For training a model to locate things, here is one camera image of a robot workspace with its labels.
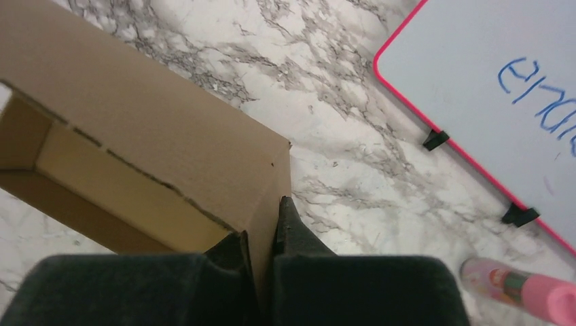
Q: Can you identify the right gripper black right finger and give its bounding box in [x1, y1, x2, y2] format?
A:
[271, 196, 470, 325]

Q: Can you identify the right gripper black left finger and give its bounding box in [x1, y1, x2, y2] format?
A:
[1, 233, 262, 325]

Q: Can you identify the pink framed whiteboard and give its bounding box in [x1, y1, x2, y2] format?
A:
[374, 1, 575, 251]

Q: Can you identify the brown cardboard box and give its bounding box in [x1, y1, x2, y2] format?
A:
[1, 1, 291, 302]

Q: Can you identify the pink capped small bottle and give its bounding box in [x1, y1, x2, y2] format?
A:
[459, 257, 575, 325]

